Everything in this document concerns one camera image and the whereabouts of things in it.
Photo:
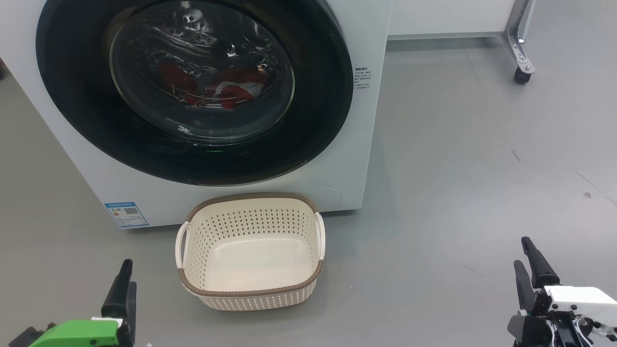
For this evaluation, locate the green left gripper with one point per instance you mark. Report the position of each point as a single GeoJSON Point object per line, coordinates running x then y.
{"type": "Point", "coordinates": [82, 333]}

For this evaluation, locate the red basketball jersey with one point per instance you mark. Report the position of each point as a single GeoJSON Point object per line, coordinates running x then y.
{"type": "Point", "coordinates": [236, 84]}

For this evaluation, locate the white front-load washing machine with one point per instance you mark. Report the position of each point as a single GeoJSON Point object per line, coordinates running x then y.
{"type": "Point", "coordinates": [366, 144]}

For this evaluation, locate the small black text sticker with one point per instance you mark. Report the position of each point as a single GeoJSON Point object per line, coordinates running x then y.
{"type": "Point", "coordinates": [362, 78]}

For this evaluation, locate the white panel furniture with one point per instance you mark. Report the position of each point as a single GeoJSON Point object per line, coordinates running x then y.
{"type": "Point", "coordinates": [448, 17]}

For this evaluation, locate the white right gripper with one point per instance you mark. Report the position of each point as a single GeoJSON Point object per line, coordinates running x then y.
{"type": "Point", "coordinates": [578, 301]}

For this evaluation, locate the stainless steel washing machine drum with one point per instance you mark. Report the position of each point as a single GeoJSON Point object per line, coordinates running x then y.
{"type": "Point", "coordinates": [193, 24]}

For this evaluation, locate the metal leg with black caster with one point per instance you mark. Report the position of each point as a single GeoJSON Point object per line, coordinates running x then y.
{"type": "Point", "coordinates": [518, 43]}

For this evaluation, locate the cream perforated laundry basket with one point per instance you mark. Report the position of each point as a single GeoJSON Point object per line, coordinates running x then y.
{"type": "Point", "coordinates": [250, 260]}

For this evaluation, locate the blue energy label sticker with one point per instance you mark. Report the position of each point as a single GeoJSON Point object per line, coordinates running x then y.
{"type": "Point", "coordinates": [126, 214]}

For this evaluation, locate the glass washing machine door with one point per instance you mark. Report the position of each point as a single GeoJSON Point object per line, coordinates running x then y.
{"type": "Point", "coordinates": [318, 106]}

